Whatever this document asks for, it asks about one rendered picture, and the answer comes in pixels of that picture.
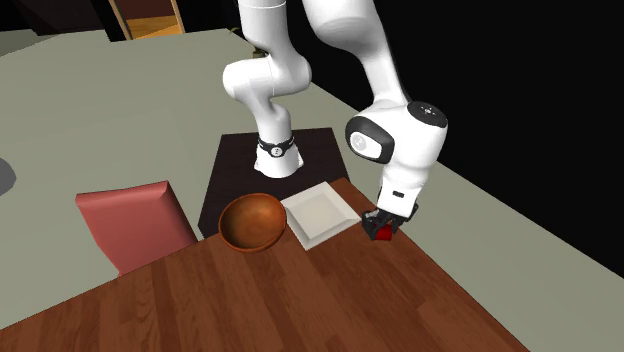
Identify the red chair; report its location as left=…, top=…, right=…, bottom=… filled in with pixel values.
left=74, top=180, right=199, bottom=278

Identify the wooden doorway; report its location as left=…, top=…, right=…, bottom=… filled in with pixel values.
left=108, top=0, right=186, bottom=41

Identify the brown wooden bowl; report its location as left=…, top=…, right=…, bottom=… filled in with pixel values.
left=218, top=192, right=288, bottom=254

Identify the white square plate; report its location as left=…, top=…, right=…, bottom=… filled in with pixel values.
left=280, top=181, right=362, bottom=252

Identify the dark robot stand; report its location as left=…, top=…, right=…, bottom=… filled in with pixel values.
left=197, top=127, right=351, bottom=240

